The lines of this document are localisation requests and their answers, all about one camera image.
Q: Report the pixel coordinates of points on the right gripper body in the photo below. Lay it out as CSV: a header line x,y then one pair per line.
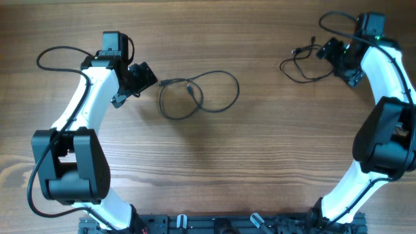
x,y
344,64

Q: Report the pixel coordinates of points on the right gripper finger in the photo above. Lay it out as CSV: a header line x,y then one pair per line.
x,y
354,79
330,50

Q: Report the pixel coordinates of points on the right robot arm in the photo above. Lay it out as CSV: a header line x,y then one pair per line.
x,y
384,147

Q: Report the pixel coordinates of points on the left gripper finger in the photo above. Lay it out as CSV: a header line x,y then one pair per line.
x,y
118,100
142,77

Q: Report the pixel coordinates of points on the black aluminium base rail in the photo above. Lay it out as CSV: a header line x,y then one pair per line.
x,y
281,223

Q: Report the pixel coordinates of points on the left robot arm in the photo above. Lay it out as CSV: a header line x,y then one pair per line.
x,y
71,172

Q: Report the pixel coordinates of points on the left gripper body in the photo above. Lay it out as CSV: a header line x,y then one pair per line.
x,y
127,88

